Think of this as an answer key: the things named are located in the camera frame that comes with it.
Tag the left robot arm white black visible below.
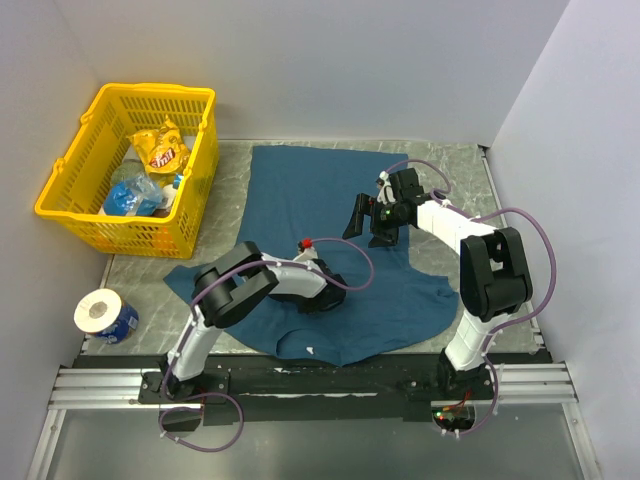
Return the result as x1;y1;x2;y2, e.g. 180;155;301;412
161;241;347;402

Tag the toilet paper roll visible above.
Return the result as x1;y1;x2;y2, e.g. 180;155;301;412
73;288;139;344

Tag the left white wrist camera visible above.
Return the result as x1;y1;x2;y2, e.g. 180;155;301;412
294;238;318;262

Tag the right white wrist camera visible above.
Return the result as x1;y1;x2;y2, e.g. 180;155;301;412
376;170;396;205

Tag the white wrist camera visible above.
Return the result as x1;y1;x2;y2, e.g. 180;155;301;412
376;170;396;205
294;238;318;262

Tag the yellow snack bag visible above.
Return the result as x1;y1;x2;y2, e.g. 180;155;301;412
128;115;191;175

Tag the yellow plastic basket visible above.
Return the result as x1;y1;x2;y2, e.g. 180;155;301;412
34;83;219;259

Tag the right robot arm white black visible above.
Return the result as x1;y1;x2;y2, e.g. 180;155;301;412
343;168;533;399

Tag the blue t-shirt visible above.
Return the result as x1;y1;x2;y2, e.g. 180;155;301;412
163;144;460;369

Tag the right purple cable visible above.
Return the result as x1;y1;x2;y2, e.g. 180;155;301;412
382;159;558;441

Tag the small white bottle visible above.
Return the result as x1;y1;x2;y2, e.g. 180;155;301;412
160;174;184;210

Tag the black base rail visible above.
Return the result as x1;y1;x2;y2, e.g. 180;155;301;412
70;351;568;432

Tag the blue plastic bag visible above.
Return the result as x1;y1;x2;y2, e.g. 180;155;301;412
102;173;164;217

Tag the aluminium frame rail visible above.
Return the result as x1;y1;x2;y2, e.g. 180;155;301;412
27;363;166;480

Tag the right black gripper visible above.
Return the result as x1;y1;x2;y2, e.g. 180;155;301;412
342;193;406;248

